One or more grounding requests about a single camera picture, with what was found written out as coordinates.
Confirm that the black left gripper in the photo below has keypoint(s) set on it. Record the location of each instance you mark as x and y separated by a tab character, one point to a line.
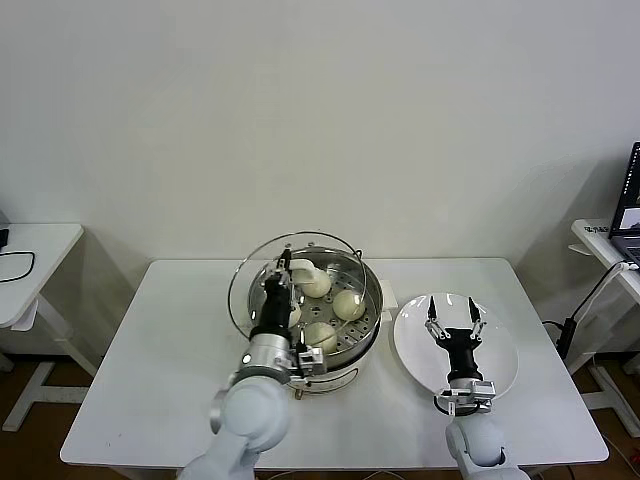
275	310

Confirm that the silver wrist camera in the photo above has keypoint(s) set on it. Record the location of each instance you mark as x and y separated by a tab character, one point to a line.
312	361
482	391

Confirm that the round glass pot lid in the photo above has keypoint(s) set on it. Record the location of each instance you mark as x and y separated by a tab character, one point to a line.
306	272

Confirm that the white side desk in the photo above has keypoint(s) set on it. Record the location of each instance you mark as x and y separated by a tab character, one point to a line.
45	250
592	235

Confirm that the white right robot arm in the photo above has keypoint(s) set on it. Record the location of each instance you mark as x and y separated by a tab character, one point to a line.
475	440

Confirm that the white electric cooker base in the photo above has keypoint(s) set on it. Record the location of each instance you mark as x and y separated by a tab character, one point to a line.
340	372

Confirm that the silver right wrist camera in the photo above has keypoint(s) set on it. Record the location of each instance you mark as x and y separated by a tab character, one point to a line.
482	391

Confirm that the white steamed baozi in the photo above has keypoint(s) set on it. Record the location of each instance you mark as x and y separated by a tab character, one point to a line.
296	316
322	336
348	305
317	290

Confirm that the open dark laptop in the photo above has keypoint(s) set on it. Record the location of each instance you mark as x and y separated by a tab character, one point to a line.
627	210

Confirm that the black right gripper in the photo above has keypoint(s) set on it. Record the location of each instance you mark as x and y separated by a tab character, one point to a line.
462	355

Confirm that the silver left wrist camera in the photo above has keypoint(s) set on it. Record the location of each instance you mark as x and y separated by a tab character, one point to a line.
312	361

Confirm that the stainless steel steamer basket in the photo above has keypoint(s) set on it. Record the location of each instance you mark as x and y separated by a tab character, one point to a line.
374	320

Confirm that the small black adapter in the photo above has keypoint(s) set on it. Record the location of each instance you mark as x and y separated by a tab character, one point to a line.
3	239

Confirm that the white round plate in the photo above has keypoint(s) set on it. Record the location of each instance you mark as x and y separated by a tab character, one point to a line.
415	350

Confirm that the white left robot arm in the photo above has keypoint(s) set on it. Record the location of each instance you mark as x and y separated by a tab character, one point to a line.
255	415

